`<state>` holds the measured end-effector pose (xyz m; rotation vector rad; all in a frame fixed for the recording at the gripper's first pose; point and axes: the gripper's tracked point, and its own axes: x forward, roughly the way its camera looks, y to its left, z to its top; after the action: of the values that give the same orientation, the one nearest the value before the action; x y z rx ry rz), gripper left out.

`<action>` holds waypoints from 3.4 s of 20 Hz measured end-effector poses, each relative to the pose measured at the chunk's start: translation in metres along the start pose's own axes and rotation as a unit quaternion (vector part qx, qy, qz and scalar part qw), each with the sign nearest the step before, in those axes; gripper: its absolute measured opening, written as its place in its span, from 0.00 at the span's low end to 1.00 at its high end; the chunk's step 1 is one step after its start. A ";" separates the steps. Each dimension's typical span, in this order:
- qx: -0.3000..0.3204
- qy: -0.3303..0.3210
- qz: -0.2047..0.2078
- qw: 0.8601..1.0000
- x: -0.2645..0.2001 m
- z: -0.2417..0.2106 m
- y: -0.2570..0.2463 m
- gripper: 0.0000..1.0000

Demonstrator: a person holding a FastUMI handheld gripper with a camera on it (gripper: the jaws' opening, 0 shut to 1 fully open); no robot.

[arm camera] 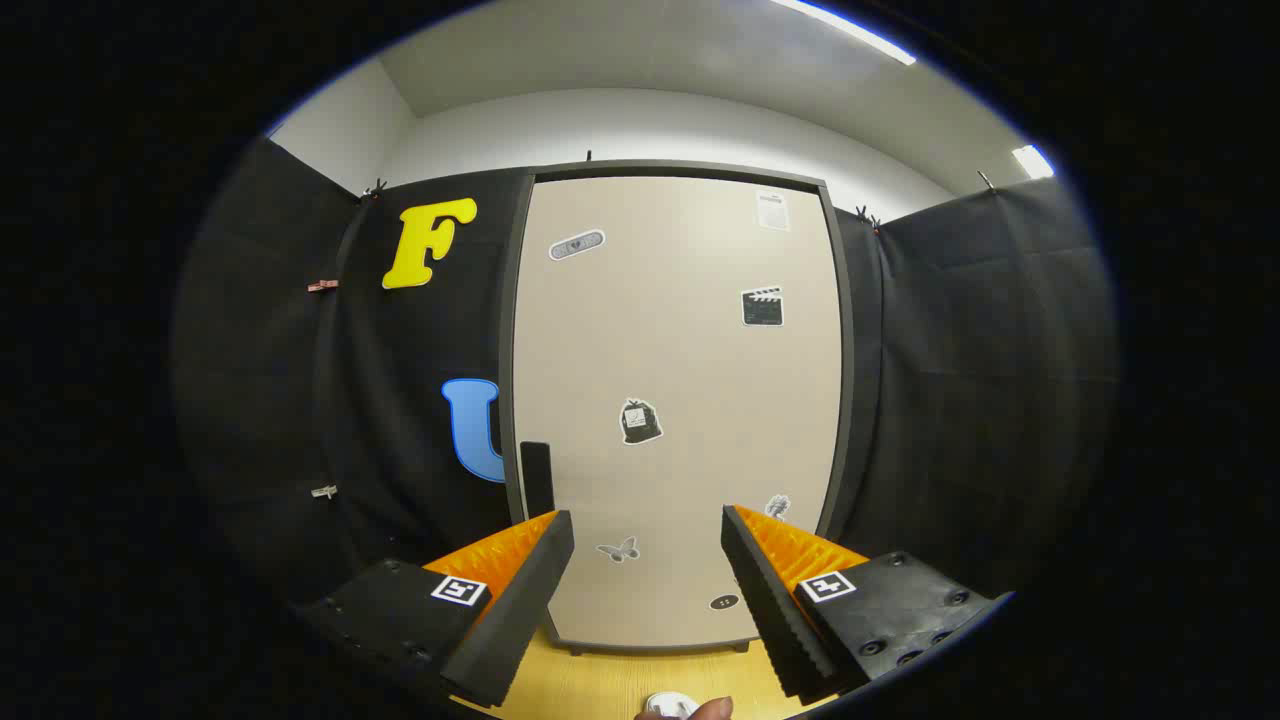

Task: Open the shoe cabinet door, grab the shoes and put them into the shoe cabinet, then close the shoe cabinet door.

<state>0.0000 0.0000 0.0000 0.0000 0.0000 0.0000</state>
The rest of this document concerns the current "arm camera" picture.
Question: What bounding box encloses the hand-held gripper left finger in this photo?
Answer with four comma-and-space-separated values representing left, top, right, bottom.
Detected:
295, 508, 577, 711

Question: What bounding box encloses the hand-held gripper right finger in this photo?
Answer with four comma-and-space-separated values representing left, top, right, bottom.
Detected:
720, 503, 1013, 703

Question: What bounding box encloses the black door handle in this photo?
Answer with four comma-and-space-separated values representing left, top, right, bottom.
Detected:
520, 441, 556, 523

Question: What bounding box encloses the white canvas shoe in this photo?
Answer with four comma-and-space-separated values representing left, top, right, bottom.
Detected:
636, 690, 736, 720

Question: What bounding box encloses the black backdrop cloth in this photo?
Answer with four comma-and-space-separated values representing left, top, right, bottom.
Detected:
170, 135, 1119, 641

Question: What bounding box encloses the long ceiling light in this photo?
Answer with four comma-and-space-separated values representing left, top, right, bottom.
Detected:
770, 0, 918, 66

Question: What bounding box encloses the grey shoe cabinet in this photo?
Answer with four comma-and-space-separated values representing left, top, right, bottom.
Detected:
497, 160, 858, 658

